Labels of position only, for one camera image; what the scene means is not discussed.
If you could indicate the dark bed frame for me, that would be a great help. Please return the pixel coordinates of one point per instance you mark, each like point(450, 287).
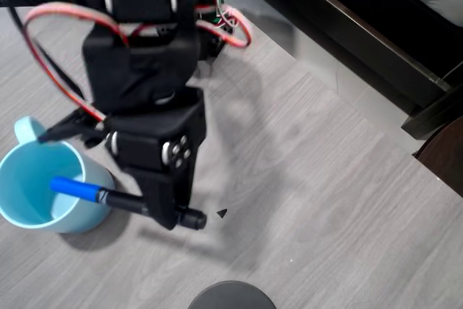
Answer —
point(361, 34)

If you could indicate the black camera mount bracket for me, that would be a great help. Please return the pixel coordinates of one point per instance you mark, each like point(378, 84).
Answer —
point(65, 130)

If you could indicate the blue capped black marker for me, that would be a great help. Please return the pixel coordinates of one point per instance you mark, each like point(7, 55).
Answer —
point(76, 187)

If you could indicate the dark brown round furniture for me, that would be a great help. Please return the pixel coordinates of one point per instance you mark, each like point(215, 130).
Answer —
point(445, 157)

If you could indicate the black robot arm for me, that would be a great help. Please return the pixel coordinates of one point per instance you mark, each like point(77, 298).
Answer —
point(144, 70)

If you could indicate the light blue ceramic mug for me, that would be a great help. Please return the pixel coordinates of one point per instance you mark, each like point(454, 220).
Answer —
point(29, 178)

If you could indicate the round black disc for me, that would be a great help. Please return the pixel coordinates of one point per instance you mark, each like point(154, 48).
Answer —
point(231, 296)

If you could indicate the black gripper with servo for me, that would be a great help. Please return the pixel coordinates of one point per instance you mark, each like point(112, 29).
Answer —
point(152, 132)

